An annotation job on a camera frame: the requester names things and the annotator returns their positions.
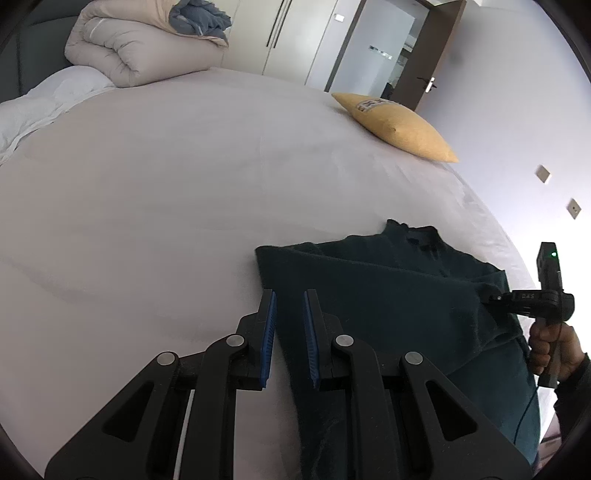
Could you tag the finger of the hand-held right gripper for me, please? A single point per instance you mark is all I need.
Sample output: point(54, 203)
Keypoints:
point(493, 299)

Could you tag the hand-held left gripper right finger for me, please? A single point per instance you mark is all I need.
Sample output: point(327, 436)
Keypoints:
point(310, 341)

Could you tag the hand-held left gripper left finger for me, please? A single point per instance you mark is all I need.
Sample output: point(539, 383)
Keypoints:
point(270, 341)

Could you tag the dark green sweater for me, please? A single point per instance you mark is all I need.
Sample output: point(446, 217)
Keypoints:
point(392, 286)

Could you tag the person's right forearm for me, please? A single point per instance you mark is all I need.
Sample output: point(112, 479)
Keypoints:
point(575, 397)

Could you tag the person's right hand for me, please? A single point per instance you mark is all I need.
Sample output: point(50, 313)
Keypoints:
point(565, 346)

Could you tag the bed with white sheet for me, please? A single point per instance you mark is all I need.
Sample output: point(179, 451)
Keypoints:
point(184, 194)

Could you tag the yellow pillow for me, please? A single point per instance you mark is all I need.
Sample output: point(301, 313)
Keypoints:
point(397, 120)

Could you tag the brown door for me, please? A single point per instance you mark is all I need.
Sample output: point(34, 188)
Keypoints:
point(429, 50)

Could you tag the white wardrobe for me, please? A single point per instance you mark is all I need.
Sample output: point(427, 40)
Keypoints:
point(295, 41)

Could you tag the folded beige duvet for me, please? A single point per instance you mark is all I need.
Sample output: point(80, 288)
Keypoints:
point(129, 46)

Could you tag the white quilted pillow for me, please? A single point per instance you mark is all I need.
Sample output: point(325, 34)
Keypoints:
point(46, 99)

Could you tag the folded blue-grey blanket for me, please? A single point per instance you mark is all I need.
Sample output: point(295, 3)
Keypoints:
point(198, 18)

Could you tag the dark grey padded headboard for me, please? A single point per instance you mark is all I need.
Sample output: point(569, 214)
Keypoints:
point(37, 50)

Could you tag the beige wall socket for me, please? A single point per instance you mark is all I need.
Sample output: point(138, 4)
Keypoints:
point(543, 174)
point(574, 208)

